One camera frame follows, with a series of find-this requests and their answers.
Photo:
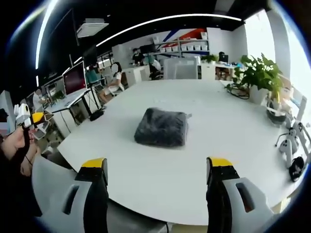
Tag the dark grey towel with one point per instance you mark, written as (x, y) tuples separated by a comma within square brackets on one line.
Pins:
[(161, 127)]

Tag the person's left hand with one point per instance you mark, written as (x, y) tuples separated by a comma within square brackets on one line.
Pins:
[(15, 143)]

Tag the white office desk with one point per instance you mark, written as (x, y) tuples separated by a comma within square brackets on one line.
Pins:
[(70, 102)]

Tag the grey chair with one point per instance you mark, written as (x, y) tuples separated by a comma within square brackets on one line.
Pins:
[(49, 167), (136, 221)]

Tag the silver computer monitor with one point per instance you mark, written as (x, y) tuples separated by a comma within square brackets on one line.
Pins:
[(74, 81)]

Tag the black bag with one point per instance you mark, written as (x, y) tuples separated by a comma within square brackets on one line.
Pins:
[(97, 115)]

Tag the black pouch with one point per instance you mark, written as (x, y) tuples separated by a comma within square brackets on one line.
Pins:
[(297, 168)]

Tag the white hand controller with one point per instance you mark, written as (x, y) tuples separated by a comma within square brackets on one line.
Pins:
[(288, 145)]

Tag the curved ceiling light strip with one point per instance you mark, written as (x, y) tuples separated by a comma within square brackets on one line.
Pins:
[(42, 31)]

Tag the ceiling air conditioner unit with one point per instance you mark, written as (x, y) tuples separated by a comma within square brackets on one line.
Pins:
[(92, 28)]

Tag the white plant pot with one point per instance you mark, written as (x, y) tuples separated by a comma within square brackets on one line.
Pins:
[(258, 95)]

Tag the green potted plant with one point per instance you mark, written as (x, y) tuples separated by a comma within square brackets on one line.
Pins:
[(258, 72)]

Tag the white mesh chair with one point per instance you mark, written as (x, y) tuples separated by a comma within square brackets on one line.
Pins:
[(180, 69)]

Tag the small green plant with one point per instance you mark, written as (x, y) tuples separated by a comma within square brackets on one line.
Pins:
[(210, 59)]

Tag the shelf with white boxes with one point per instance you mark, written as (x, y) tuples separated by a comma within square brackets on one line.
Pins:
[(184, 46)]

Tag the long ceiling light strip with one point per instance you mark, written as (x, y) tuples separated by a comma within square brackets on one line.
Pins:
[(170, 20)]

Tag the white frame chair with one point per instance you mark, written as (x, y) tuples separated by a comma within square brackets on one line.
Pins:
[(302, 116)]

